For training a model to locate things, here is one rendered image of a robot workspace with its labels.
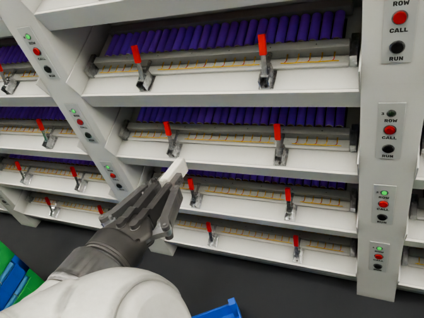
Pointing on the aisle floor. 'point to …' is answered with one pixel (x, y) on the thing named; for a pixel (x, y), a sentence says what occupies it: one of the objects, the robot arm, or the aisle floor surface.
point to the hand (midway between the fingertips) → (174, 175)
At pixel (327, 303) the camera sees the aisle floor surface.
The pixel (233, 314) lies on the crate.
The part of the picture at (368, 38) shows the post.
